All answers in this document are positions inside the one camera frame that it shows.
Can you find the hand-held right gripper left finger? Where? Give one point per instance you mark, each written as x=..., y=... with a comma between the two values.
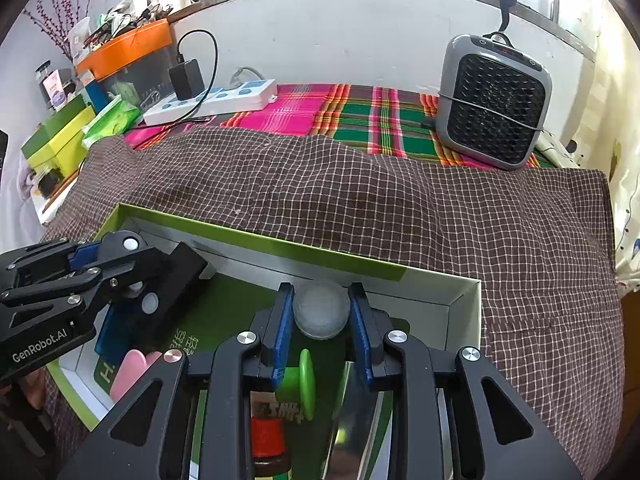
x=283, y=335

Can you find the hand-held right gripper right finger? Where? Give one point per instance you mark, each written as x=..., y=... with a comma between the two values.
x=361, y=335

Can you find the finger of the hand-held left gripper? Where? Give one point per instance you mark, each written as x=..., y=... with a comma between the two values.
x=55, y=305
x=50, y=260

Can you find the small translucent white jar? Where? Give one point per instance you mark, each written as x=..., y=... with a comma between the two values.
x=320, y=310

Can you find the brown medicine bottle red cap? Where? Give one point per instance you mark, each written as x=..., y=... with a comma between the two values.
x=267, y=435

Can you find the green and white shallow box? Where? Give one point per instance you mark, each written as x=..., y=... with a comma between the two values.
x=460, y=310

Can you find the person's left hand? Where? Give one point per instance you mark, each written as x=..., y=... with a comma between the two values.
x=36, y=384

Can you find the green and white suction stamp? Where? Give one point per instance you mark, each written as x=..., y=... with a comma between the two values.
x=302, y=385

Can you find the blue rectangular case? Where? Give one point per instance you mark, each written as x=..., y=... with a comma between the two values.
x=111, y=335

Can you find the pink oval case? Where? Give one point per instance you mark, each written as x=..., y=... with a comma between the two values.
x=131, y=375

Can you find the yellow-green box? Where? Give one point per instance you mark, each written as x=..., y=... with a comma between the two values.
x=65, y=147

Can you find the brown checkered blanket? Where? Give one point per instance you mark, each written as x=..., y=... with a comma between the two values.
x=400, y=210

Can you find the dark green box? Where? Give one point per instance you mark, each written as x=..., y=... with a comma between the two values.
x=52, y=127

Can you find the green tissue packet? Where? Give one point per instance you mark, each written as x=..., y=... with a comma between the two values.
x=110, y=122

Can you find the purple label carton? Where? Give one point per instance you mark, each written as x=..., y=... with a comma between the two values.
x=56, y=90

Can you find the glass jar with dark lid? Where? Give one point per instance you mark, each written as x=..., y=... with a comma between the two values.
x=44, y=80

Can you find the orange lidded storage bin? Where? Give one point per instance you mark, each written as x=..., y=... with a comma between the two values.
x=125, y=55

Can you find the colourful plaid cloth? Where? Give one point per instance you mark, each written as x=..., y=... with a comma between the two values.
x=360, y=115

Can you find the black charger adapter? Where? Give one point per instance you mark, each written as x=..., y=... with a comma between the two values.
x=186, y=80

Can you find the white power strip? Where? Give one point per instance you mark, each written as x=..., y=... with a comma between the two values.
x=225, y=100

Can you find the dried purple flower branches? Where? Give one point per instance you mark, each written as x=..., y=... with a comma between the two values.
x=60, y=20

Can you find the clutter pile on bin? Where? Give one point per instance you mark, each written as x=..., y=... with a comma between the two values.
x=120, y=17

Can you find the grey space heater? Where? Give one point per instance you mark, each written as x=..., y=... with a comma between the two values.
x=492, y=105

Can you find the wooden cabinet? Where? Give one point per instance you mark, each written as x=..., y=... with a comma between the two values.
x=631, y=350

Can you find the heart print curtain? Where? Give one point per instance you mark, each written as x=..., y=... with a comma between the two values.
x=625, y=160

